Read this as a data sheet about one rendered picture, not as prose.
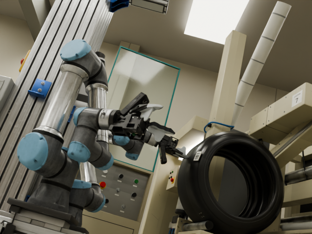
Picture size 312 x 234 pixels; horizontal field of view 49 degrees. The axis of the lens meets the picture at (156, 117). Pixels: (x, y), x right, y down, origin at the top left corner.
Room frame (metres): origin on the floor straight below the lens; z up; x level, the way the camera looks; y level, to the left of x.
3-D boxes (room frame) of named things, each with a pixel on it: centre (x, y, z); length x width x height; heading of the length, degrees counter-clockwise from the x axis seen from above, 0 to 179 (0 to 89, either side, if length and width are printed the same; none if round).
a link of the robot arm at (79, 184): (1.82, 0.29, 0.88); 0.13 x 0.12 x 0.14; 150
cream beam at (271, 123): (1.92, -0.84, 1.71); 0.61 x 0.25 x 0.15; 10
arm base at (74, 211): (1.82, 0.29, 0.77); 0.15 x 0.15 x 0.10
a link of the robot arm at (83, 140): (1.15, 0.21, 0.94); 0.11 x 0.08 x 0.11; 154
